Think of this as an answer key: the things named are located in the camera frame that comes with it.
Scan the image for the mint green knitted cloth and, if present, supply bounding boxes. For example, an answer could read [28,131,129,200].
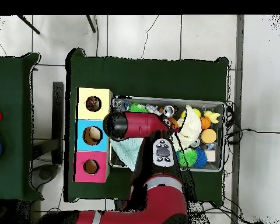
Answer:
[110,137,145,171]

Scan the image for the colourful patterned cloth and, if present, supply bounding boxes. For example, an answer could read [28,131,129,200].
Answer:
[86,97,102,112]

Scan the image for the cream knitted cloth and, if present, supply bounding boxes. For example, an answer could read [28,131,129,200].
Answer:
[171,104,202,152]

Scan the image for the clear shallow bin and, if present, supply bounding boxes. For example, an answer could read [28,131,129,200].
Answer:
[108,96,227,173]

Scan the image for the green spiky ball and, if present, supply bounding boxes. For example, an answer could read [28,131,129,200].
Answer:
[129,102,149,114]

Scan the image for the crushed plastic water bottle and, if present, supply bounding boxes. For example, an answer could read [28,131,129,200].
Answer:
[112,99,130,113]

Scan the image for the dark green table cloth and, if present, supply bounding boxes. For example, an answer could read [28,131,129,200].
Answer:
[64,47,230,207]

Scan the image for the green fuzzy monster toy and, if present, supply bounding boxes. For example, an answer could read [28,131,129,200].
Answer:
[178,148,199,169]

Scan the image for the small orange basketball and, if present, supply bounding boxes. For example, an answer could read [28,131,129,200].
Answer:
[199,116,212,130]

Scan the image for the pale orange round sponge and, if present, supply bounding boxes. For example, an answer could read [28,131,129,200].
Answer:
[200,128,218,144]

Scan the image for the black tripod leg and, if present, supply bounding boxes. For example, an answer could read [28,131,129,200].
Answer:
[86,15,97,34]
[16,15,41,36]

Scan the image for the green covered side table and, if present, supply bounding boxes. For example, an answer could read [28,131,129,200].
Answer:
[0,52,43,202]

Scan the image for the black cable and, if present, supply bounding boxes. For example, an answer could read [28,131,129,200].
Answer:
[225,127,280,141]

